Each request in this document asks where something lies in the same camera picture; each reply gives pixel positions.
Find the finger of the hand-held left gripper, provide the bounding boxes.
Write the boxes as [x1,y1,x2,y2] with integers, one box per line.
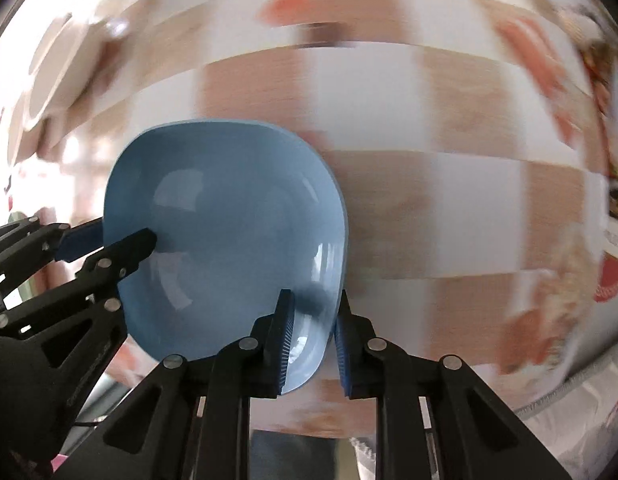
[0,228,157,411]
[0,216,106,292]

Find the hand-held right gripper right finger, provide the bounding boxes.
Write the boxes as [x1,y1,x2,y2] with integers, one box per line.
[335,290,572,480]

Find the white foam plate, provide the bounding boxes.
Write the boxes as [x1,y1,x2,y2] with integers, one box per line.
[24,10,108,128]

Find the blue bowl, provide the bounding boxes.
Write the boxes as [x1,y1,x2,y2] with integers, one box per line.
[103,119,348,395]

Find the checked printed tablecloth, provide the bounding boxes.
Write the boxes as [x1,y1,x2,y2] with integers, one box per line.
[0,0,614,441]

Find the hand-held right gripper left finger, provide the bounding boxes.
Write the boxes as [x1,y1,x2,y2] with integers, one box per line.
[64,289,296,480]

